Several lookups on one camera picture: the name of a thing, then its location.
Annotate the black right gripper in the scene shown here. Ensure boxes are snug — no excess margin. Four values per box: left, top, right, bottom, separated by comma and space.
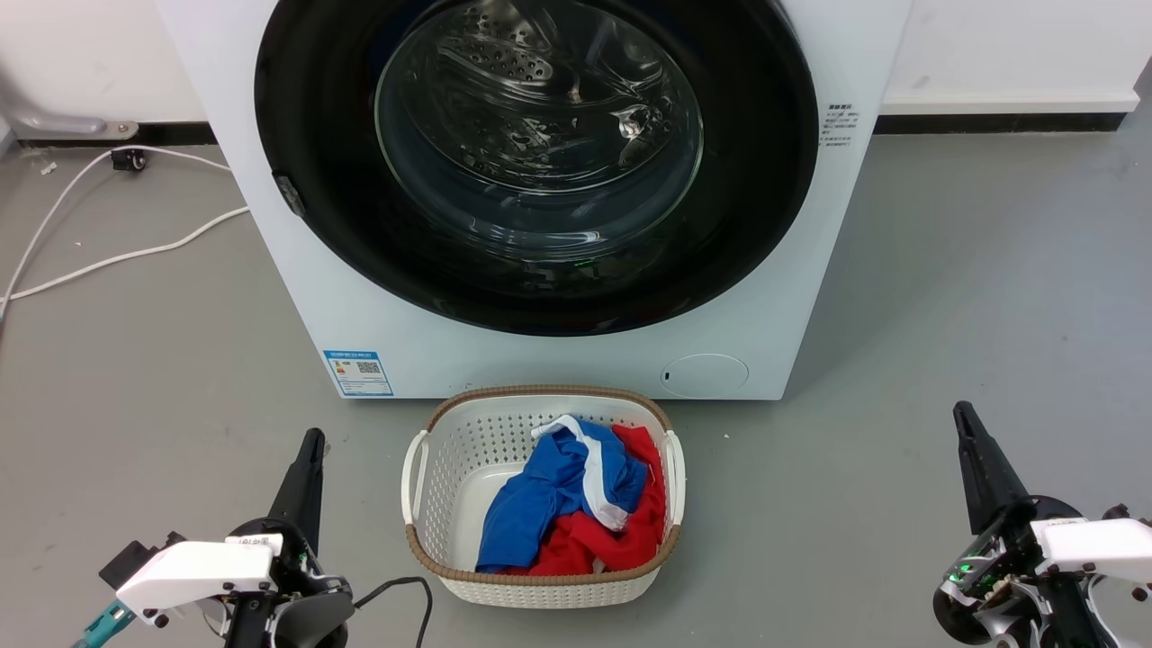
932, 401, 1110, 648

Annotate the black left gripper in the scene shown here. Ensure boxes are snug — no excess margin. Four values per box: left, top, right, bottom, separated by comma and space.
223, 428, 357, 648

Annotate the white front-load washing machine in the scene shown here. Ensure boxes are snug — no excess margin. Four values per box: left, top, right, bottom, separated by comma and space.
153, 0, 912, 401

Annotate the round black glass washer door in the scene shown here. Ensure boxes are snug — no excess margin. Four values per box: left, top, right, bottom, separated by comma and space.
255, 0, 820, 337

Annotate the blue energy label sticker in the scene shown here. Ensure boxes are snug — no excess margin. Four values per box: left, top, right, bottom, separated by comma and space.
323, 350, 394, 398

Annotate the white perforated laundry basket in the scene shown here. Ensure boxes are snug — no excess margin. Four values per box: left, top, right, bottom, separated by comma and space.
400, 385, 687, 609

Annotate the blue garment with white trim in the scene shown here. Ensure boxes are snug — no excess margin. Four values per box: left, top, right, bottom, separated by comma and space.
475, 415, 649, 574

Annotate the round white filter cover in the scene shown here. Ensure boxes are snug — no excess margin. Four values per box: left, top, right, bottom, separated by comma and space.
660, 353, 750, 399

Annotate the red garment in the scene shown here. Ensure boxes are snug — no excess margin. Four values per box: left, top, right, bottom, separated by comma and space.
502, 425, 669, 577

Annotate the black text sticker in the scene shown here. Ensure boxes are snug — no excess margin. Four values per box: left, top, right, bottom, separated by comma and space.
819, 102, 863, 150

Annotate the steel washer drum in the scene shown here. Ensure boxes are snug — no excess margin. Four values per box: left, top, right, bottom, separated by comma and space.
376, 0, 705, 264

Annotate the white power cable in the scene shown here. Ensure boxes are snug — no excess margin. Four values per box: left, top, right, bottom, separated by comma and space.
0, 206, 251, 303
0, 144, 233, 311

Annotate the grey metal floor bracket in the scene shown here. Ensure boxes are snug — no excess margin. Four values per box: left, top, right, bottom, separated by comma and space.
9, 108, 140, 141

